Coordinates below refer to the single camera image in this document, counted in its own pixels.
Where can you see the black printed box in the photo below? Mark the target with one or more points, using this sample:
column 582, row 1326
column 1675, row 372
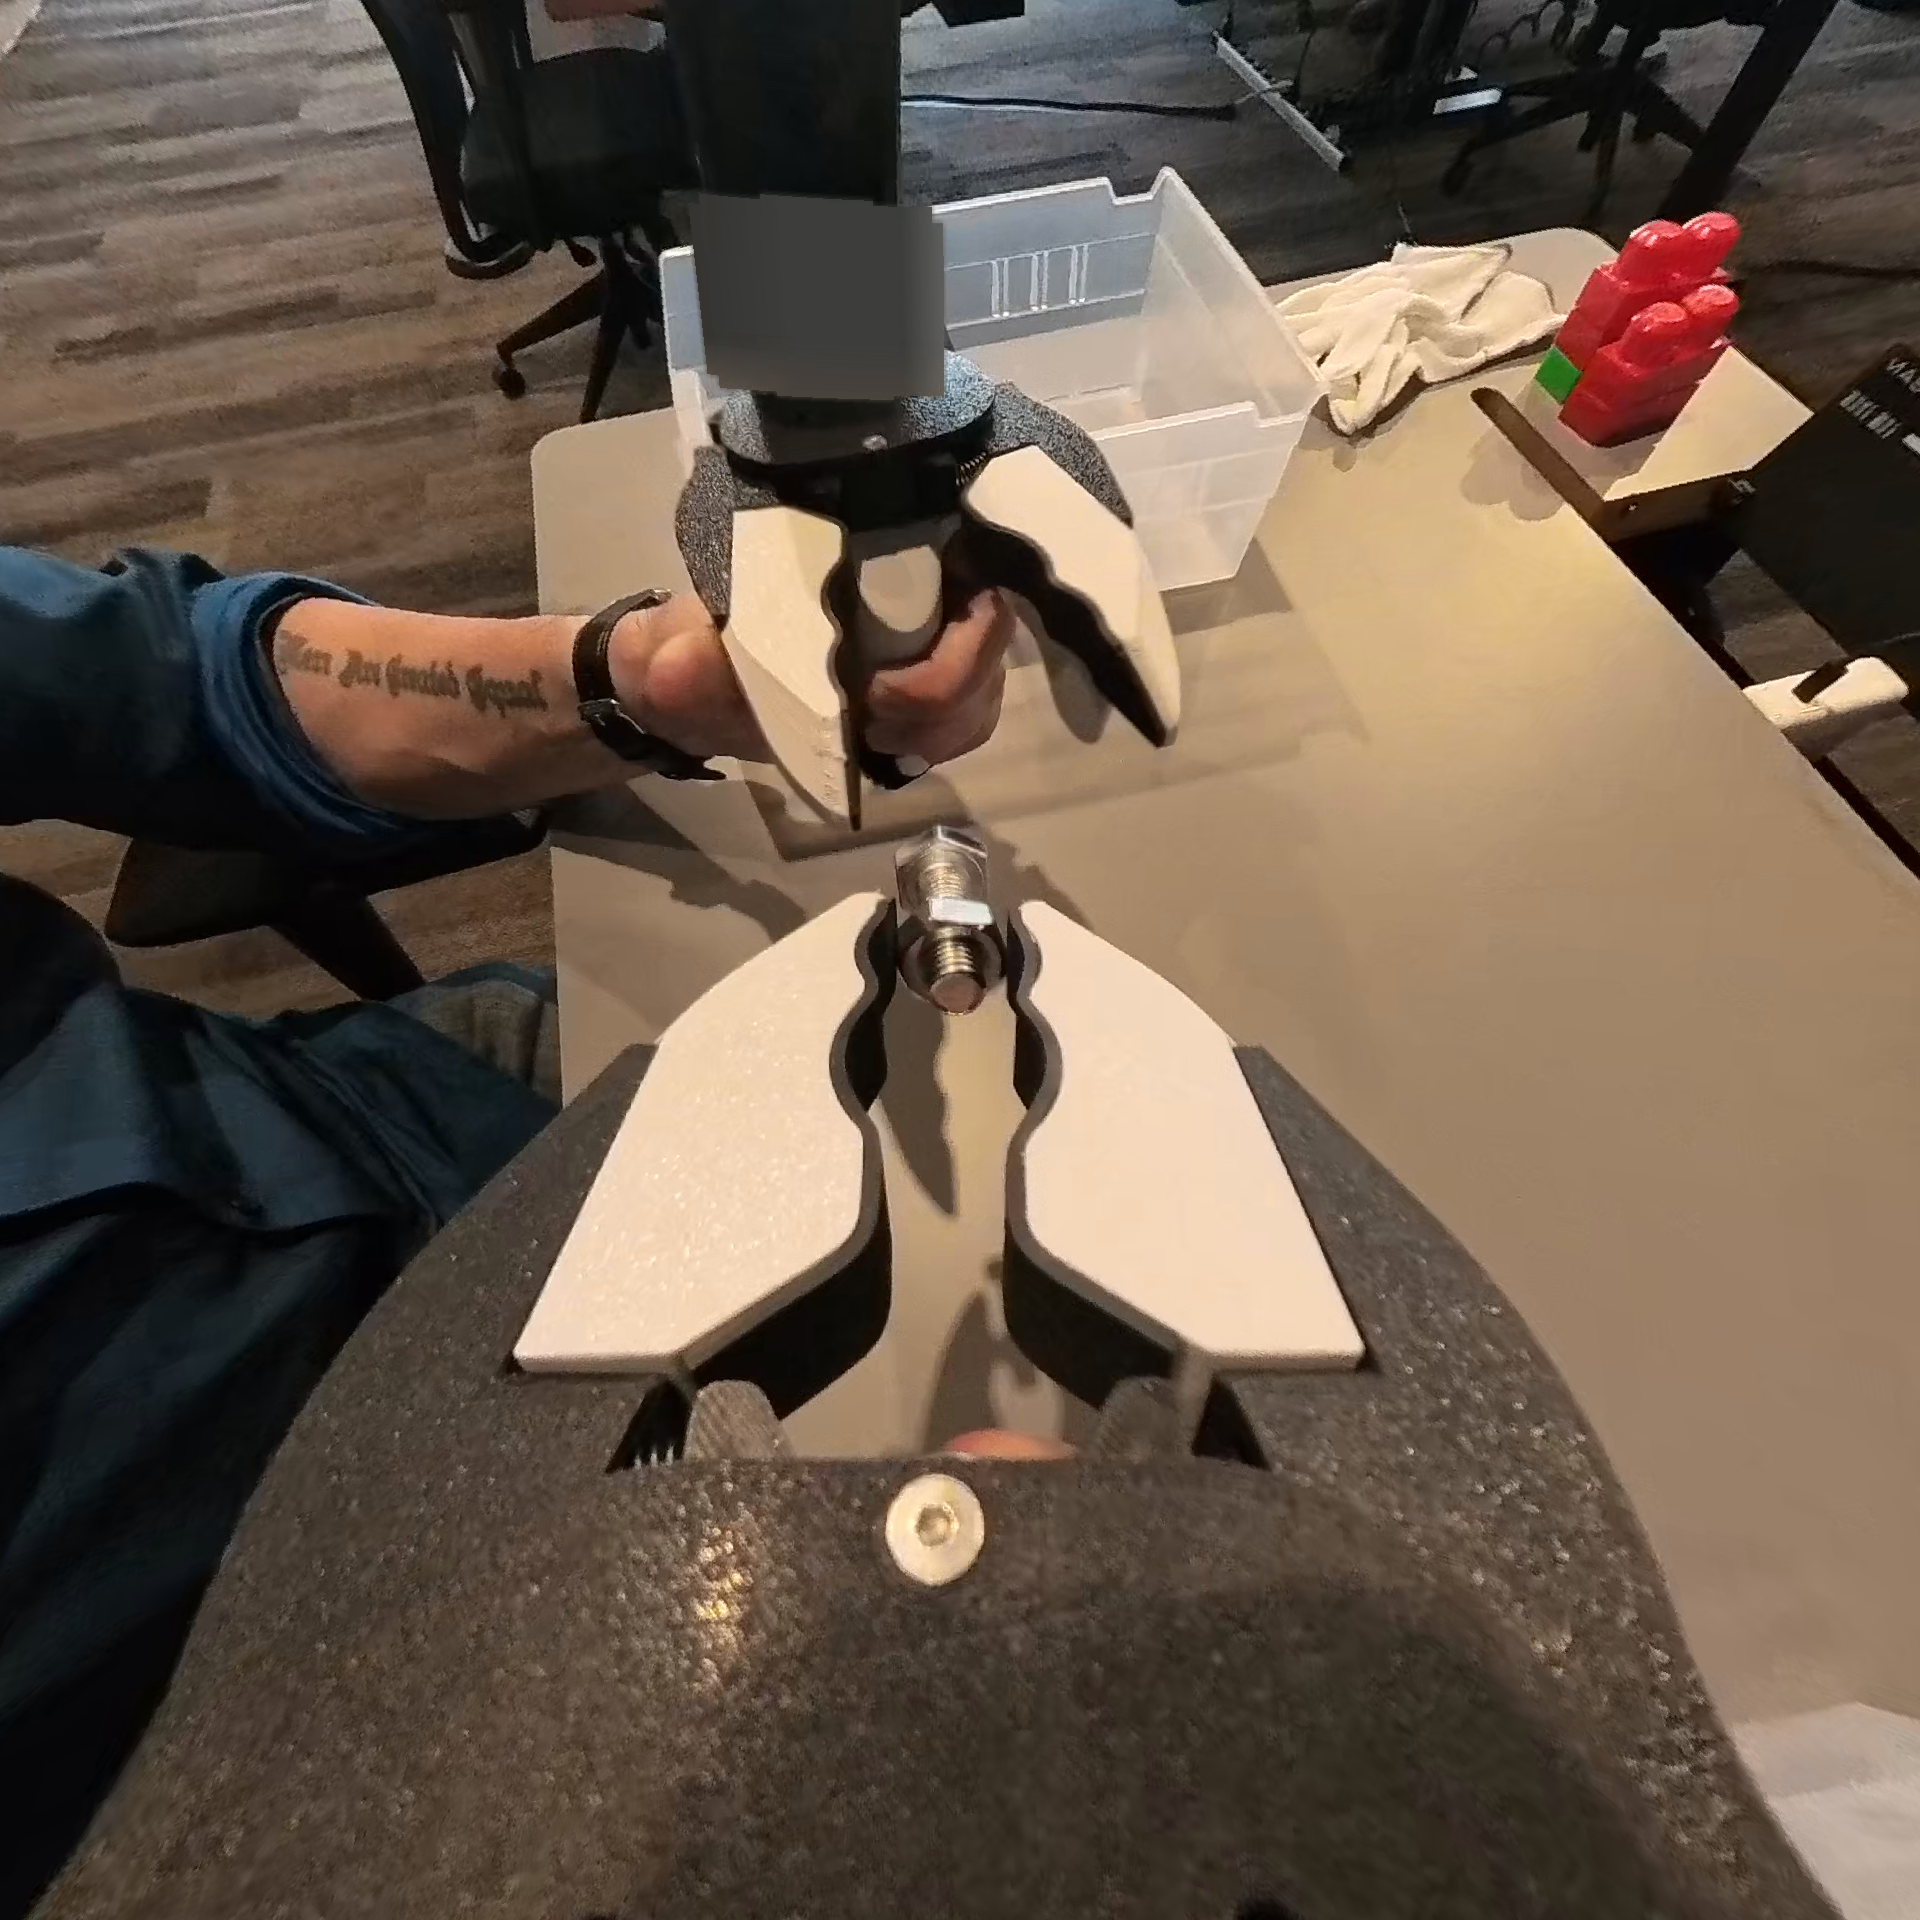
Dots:
column 1839, row 494

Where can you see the steel hex bolt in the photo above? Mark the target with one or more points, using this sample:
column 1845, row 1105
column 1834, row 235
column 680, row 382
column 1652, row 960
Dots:
column 941, row 855

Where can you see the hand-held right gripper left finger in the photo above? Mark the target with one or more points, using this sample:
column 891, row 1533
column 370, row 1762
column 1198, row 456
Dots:
column 719, row 1185

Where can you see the brown thin board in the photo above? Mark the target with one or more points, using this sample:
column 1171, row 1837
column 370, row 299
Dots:
column 1679, row 473

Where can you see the clear divided plastic bin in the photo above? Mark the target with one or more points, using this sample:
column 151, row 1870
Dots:
column 1171, row 390

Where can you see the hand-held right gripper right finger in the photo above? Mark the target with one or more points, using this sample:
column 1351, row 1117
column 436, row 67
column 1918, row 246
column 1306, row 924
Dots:
column 1184, row 1200

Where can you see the person's black office chair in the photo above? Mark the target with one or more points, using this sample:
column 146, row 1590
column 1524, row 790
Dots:
column 300, row 884

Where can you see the white cloth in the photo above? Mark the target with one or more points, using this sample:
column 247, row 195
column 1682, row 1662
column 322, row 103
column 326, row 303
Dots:
column 1409, row 321

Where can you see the person's left forearm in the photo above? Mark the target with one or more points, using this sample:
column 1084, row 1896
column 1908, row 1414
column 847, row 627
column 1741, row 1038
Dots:
column 436, row 706

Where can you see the red toy block stack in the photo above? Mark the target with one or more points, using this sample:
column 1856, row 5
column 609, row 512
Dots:
column 1651, row 338

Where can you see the steel hex nut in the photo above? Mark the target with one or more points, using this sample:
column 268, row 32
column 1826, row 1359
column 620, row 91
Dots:
column 917, row 914

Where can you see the person's grey jeans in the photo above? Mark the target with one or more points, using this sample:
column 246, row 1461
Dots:
column 494, row 1021

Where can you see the green toy block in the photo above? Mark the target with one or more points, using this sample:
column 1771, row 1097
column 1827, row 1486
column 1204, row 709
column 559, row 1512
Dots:
column 1557, row 380

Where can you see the person's blue shirt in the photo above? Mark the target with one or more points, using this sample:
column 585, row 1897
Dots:
column 180, row 1200

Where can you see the black wrist watch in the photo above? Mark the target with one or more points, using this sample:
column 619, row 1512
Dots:
column 599, row 674

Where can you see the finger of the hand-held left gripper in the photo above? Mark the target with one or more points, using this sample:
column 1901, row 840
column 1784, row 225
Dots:
column 787, row 646
column 1094, row 572

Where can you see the person's left hand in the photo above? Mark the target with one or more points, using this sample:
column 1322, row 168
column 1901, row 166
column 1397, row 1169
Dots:
column 682, row 674

